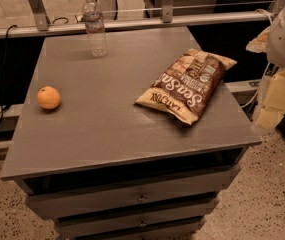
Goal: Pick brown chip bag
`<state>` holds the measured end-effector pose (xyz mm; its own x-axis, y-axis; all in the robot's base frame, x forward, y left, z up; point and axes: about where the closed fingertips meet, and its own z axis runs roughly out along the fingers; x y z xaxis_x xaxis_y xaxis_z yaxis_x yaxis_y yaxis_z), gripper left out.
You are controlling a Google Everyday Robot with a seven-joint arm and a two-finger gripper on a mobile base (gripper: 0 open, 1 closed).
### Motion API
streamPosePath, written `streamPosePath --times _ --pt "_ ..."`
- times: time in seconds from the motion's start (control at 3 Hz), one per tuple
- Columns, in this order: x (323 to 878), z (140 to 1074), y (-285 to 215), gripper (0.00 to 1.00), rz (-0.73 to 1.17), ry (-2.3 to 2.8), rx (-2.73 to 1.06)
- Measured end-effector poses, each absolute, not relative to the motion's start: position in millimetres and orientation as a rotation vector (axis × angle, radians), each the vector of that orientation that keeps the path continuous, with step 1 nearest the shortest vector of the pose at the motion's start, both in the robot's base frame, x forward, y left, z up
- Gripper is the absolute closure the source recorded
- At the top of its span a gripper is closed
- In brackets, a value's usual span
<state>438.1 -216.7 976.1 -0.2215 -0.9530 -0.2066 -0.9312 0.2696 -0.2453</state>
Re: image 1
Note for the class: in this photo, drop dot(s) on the orange fruit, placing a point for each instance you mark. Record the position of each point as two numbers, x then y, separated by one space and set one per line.
48 98

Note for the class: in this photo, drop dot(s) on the grey drawer cabinet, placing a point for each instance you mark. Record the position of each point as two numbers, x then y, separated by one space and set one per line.
98 135

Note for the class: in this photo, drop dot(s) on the grey drawer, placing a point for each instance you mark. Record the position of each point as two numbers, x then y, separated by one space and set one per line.
151 232
135 217
93 199

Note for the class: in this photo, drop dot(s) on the bottom grey drawer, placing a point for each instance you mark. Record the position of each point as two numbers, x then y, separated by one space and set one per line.
151 232

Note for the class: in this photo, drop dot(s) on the middle grey drawer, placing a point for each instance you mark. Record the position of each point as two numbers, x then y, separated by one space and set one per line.
135 217

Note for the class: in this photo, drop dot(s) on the top grey drawer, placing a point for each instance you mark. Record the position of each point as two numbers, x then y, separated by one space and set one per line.
93 199

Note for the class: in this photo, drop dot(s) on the clear plastic water bottle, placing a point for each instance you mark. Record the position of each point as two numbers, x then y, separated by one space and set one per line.
94 25

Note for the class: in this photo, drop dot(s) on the metal guard rail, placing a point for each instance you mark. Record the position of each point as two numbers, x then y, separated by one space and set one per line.
27 18

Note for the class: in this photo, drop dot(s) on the brown chip bag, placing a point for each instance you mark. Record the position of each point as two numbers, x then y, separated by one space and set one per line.
186 87

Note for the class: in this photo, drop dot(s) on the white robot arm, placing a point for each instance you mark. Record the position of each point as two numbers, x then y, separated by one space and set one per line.
270 109

